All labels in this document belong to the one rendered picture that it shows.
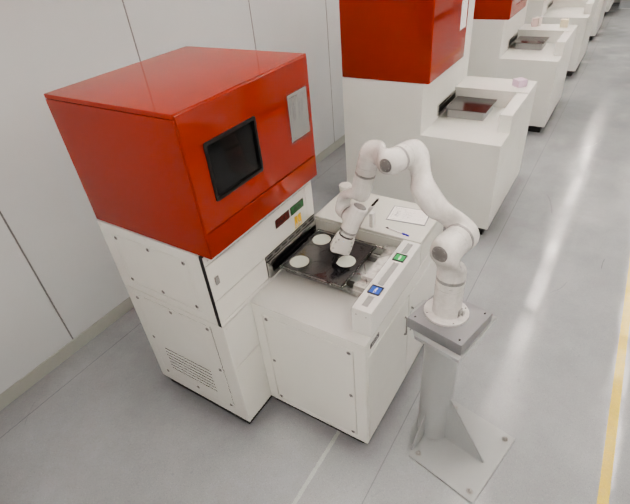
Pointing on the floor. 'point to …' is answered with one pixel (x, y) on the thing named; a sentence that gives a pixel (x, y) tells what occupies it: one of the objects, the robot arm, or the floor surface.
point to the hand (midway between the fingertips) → (334, 258)
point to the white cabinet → (343, 362)
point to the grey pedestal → (453, 426)
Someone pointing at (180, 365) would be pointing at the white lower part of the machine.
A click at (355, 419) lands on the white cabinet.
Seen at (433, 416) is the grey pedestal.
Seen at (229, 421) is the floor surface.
